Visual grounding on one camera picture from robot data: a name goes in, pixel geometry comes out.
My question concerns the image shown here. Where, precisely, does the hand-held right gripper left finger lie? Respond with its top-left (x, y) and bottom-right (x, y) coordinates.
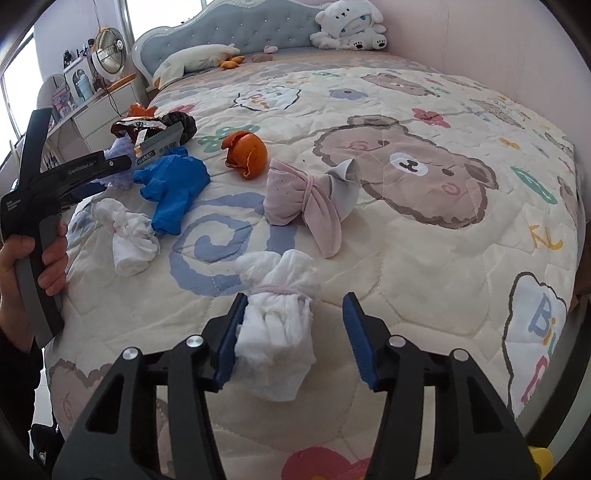
top-left (53, 293), bottom-right (250, 480)

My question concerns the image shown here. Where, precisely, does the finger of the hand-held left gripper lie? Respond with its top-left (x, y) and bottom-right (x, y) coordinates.
top-left (59, 178), bottom-right (116, 208)
top-left (62, 155), bottom-right (134, 186)

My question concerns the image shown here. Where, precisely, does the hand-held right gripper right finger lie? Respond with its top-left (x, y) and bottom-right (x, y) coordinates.
top-left (343, 292), bottom-right (528, 480)

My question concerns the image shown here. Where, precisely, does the white cloth bundle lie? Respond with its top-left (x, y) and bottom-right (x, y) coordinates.
top-left (235, 249), bottom-right (320, 402)

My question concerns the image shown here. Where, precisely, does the person's left forearm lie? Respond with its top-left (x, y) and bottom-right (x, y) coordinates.
top-left (0, 318), bottom-right (49, 462)

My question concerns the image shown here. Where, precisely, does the person's left hand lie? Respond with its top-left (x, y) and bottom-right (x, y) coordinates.
top-left (0, 220), bottom-right (68, 326)

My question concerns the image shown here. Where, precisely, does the purple crumpled cloth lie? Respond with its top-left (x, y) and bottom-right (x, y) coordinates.
top-left (90, 136), bottom-right (140, 197)

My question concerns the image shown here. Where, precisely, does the white desk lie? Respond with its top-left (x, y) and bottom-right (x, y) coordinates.
top-left (39, 88), bottom-right (114, 176)

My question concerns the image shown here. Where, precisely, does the white drawer nightstand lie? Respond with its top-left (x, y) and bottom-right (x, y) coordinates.
top-left (71, 74), bottom-right (149, 141)

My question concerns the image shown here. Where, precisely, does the brown foil snack wrapper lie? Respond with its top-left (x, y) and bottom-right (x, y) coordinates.
top-left (110, 115), bottom-right (163, 147)

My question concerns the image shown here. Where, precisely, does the white crumpled cloth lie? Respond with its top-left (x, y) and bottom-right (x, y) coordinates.
top-left (91, 198), bottom-right (161, 278)

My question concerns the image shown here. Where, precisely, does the blue rubber glove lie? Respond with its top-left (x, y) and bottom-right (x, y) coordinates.
top-left (133, 148), bottom-right (211, 237)

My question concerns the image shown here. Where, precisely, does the black crumpled plastic bag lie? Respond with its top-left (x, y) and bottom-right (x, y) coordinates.
top-left (161, 111), bottom-right (198, 145)

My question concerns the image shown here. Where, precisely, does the printed bear quilt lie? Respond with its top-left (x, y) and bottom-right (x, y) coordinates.
top-left (46, 59), bottom-right (583, 480)

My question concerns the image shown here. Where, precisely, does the electric fan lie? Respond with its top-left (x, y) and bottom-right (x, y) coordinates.
top-left (89, 26), bottom-right (129, 78)

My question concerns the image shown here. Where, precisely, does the white goose plush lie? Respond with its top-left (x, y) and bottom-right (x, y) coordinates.
top-left (152, 43), bottom-right (246, 87)

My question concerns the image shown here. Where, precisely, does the pink bow-tied cloth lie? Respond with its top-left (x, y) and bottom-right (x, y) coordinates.
top-left (264, 157), bottom-right (362, 259)

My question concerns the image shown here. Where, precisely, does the window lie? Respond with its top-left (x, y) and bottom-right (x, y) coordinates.
top-left (124, 0), bottom-right (218, 35)

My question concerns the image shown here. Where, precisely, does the blue tufted bed headboard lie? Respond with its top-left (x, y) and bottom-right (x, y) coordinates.
top-left (131, 0), bottom-right (326, 90)

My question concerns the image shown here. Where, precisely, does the yellow object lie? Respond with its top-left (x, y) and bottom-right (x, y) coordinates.
top-left (527, 444), bottom-right (554, 480)

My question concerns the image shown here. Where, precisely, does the grey patterned bedsheet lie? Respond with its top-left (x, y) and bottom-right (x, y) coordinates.
top-left (150, 46), bottom-right (416, 100)

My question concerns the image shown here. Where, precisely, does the white dog plush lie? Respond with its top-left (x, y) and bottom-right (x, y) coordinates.
top-left (310, 0), bottom-right (387, 51)

